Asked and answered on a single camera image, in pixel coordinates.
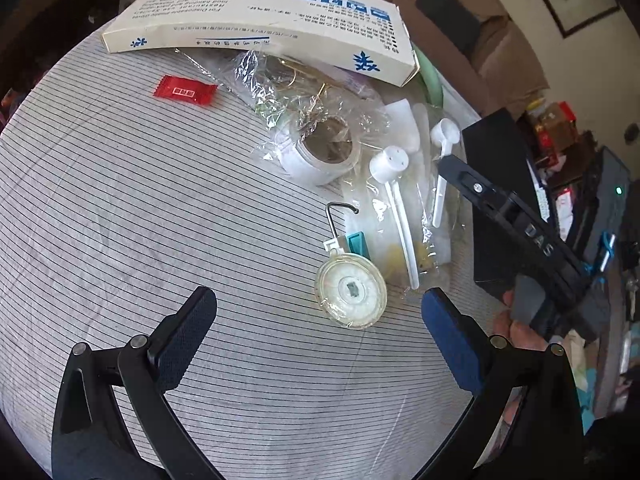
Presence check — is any clear plastic bag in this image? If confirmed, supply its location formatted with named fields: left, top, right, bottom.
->
left=231, top=51, right=390, bottom=188

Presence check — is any dark blue lumbar cushion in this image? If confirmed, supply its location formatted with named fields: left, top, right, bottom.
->
left=416, top=0, right=480, bottom=58

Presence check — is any white tape roll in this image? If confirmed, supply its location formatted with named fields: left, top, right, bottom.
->
left=274, top=117, right=361, bottom=186

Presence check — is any striped white tablecloth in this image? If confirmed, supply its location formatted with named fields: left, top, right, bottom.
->
left=1, top=34, right=469, bottom=479

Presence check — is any green oval case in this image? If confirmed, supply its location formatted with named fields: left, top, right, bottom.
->
left=413, top=44, right=444, bottom=107

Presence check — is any brown three-seat sofa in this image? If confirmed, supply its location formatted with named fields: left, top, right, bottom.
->
left=390, top=0, right=549, bottom=118

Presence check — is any white glove box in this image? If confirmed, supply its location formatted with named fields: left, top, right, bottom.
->
left=102, top=0, right=419, bottom=87

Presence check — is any round clear tape measure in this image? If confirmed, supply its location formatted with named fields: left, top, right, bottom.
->
left=314, top=202, right=387, bottom=330

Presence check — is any white spoon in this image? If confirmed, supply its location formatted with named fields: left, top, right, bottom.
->
left=369, top=145, right=420, bottom=290

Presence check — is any black storage box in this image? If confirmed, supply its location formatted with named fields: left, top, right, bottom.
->
left=462, top=108, right=546, bottom=300

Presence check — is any person's right hand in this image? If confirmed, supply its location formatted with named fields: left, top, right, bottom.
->
left=492, top=290, right=548, bottom=351

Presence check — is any red candy wrapper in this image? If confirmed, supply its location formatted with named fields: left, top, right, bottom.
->
left=153, top=75, right=217, bottom=106

